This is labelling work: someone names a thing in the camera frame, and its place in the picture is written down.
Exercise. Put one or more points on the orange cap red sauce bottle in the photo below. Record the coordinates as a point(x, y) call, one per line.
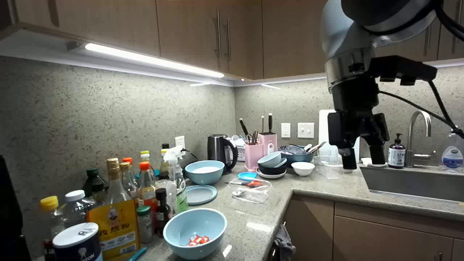
point(145, 186)

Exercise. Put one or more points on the steel kitchen faucet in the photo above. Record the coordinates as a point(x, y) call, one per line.
point(412, 131)

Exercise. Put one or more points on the light blue bowl, red bits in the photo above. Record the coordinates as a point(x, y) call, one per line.
point(183, 226)

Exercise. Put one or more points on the white plate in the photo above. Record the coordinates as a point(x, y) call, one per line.
point(272, 176)

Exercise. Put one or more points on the small dark soy bottle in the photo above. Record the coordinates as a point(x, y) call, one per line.
point(161, 212)

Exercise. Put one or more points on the white spray bottle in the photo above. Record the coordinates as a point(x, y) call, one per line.
point(177, 183)

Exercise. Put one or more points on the grey hanging towel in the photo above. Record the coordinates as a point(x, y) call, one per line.
point(284, 244)

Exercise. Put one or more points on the white cap clear bottle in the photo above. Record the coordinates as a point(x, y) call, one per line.
point(74, 196)

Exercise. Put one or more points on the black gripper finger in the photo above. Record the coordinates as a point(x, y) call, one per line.
point(348, 158)
point(377, 154)

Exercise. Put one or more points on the white light switch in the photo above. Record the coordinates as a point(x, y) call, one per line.
point(285, 131)

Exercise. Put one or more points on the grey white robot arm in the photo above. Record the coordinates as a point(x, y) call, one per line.
point(357, 34)

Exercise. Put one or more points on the pink knife block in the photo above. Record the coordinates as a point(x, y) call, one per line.
point(268, 144)

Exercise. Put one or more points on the grey blue bowl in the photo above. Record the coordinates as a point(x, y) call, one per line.
point(270, 160)

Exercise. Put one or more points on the wide wooden lower cabinet door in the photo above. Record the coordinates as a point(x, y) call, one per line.
point(386, 247)

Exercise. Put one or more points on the light blue bowl, white filling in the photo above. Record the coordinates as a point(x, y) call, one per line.
point(203, 177)

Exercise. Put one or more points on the white cutting board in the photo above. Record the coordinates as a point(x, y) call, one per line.
point(323, 125)

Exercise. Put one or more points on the black object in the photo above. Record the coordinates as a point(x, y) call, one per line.
point(9, 218)

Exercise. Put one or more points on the narrow wooden lower cabinet door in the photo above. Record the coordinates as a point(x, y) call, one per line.
point(309, 232)

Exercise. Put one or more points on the dark soap dispenser bottle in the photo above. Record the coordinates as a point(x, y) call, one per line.
point(396, 155)

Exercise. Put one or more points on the dark green bottle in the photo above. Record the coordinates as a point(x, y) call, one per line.
point(94, 183)

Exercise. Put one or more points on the brown cap glass bottle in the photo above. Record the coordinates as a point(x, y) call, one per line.
point(126, 174)

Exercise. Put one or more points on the clear blue dish soap bottle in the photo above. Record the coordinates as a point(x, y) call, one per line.
point(451, 160)

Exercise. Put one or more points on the small white wall outlet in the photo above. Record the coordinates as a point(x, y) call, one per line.
point(180, 141)

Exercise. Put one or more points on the cyan plastic lid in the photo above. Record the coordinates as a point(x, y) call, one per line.
point(246, 176)

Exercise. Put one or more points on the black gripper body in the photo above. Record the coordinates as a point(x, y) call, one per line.
point(355, 124)

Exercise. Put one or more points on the blue dish with utensils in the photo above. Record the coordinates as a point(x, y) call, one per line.
point(297, 157)

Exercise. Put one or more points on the black electric kettle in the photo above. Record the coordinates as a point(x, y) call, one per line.
point(217, 150)

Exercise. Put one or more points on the green cap small jar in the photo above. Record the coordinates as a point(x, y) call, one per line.
point(145, 225)

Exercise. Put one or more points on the dark jar with white lid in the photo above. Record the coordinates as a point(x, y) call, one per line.
point(77, 241)

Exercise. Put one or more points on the under cabinet light strip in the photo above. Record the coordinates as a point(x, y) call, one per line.
point(145, 58)

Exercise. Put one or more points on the steel kitchen sink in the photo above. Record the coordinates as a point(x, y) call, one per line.
point(410, 183)

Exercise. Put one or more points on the pink utensil holder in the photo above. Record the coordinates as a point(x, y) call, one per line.
point(254, 157)

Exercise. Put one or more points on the big yellow label bottle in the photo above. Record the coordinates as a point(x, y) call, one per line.
point(116, 226)

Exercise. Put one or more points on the white double wall outlet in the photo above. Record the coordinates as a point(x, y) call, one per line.
point(304, 131)

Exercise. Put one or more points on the pale yellow cap bottle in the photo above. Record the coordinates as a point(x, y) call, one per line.
point(145, 155)

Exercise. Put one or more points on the light blue plate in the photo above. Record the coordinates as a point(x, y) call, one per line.
point(200, 195)

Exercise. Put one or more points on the small white bowl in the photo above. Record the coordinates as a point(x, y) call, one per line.
point(303, 168)

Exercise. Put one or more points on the dark bottle, yellow label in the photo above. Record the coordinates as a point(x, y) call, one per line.
point(164, 167)

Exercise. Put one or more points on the wooden lower cabinet panel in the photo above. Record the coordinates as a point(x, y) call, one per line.
point(396, 219)

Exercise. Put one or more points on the clear plastic pitcher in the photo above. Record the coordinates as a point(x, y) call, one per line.
point(328, 161)

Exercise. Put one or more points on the red food pieces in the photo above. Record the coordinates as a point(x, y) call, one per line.
point(197, 240)

